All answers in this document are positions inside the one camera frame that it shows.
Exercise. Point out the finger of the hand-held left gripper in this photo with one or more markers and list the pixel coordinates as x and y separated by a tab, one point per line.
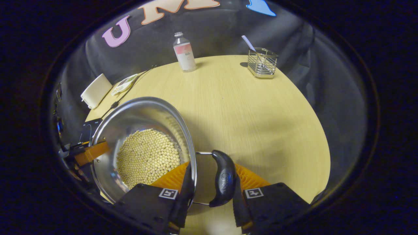
94	151

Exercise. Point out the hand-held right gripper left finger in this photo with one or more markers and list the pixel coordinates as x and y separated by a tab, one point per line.
186	195

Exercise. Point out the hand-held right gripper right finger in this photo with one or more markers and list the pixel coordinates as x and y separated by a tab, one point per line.
240	209

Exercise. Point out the black induction cooktop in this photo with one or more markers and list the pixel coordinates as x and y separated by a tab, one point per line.
89	129

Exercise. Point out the stainless steel pot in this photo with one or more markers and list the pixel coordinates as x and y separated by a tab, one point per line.
140	114

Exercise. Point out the pile of yellow soybeans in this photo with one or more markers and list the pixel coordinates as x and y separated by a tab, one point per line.
147	156

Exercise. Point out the white toaster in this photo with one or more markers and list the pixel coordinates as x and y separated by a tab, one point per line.
96	91

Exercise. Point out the white divided bean dish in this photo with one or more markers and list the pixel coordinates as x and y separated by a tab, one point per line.
125	84

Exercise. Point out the clear bottle pink label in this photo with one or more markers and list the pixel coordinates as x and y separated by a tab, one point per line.
186	62

